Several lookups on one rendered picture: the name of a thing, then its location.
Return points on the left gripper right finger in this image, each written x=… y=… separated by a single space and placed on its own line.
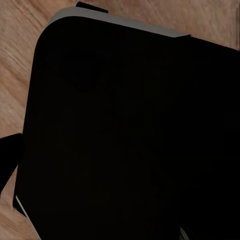
x=232 y=149

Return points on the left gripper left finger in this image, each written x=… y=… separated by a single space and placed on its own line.
x=12 y=149

